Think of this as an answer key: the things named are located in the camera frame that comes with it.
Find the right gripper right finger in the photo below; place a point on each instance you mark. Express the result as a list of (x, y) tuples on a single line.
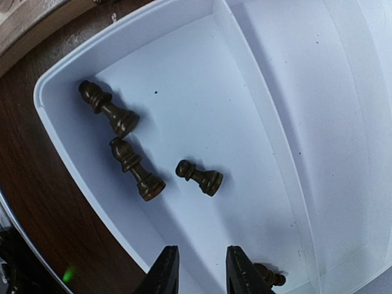
[(241, 276)]

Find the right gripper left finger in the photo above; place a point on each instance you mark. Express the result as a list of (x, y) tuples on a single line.
[(163, 277)]

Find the white plastic compartment tray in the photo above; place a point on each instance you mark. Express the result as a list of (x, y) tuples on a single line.
[(289, 100)]

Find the wooden chess board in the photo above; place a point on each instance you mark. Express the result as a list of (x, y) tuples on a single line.
[(19, 18)]

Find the pile of brown chess pieces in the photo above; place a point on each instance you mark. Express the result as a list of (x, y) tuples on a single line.
[(271, 278)]

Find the dark pawn piece in tray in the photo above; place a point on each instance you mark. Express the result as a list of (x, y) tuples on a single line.
[(208, 181)]

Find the dark bishop piece in tray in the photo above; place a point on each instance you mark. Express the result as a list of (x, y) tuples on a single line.
[(122, 121)]

